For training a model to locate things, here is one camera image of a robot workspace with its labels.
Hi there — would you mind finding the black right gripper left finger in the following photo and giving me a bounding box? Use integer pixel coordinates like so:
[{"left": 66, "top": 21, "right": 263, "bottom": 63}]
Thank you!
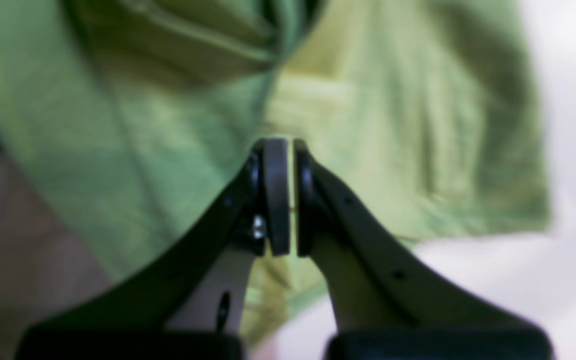
[{"left": 14, "top": 137, "right": 291, "bottom": 360}]

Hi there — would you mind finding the green T-shirt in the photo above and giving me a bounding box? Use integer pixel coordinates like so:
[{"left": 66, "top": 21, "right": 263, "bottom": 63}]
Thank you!
[{"left": 0, "top": 0, "right": 551, "bottom": 346}]

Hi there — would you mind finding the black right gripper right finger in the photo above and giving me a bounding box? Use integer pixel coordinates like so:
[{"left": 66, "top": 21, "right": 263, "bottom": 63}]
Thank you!
[{"left": 294, "top": 139, "right": 554, "bottom": 360}]

